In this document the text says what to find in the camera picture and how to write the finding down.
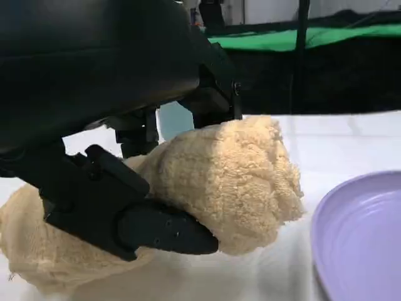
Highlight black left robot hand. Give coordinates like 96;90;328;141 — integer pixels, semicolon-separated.
0;0;243;262

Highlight beige towel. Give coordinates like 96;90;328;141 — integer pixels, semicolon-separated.
0;115;306;288

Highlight pale green mug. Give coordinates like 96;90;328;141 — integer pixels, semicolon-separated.
157;102;195;143

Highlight black upright pole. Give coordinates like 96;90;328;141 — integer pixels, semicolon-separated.
288;0;310;114

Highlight green cloth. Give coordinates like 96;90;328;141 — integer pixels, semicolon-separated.
206;23;401;53

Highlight black cloth backdrop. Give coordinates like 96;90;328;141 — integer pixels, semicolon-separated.
219;9;401;115

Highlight lilac plate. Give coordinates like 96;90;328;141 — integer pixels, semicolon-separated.
311;170;401;301

